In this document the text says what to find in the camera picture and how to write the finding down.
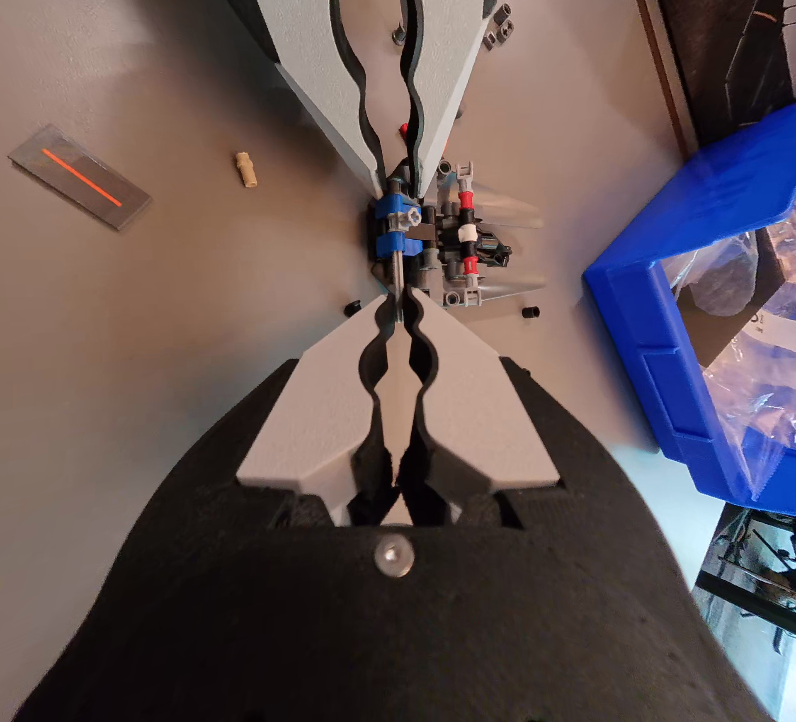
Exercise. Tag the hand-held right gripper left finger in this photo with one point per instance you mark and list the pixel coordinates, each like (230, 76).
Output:
(305, 423)

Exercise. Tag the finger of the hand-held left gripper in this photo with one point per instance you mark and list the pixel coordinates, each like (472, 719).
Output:
(454, 0)
(292, 0)

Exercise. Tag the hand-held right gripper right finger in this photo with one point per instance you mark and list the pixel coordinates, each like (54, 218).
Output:
(491, 423)

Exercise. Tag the dark grey lego wing assembly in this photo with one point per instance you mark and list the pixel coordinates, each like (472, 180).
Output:
(472, 230)

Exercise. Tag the grey square lego piece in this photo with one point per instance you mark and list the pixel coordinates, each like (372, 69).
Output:
(489, 41)

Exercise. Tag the grey lego double connector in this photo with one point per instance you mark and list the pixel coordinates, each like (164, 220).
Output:
(505, 22)

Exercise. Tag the group of black lego pins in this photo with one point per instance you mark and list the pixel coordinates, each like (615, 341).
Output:
(530, 312)

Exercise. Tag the tan lego pin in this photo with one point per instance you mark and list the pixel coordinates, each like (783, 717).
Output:
(247, 169)

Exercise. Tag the lego set box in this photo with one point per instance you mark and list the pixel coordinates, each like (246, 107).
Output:
(715, 19)

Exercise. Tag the blue storage bin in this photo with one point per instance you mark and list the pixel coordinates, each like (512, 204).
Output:
(653, 330)

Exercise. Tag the grey tile with orange stripe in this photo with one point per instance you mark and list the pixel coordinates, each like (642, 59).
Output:
(81, 178)

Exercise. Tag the clear plastic bags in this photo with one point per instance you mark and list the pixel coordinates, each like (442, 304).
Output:
(746, 373)

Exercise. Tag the black metal frame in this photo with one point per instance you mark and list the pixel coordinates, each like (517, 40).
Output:
(746, 566)

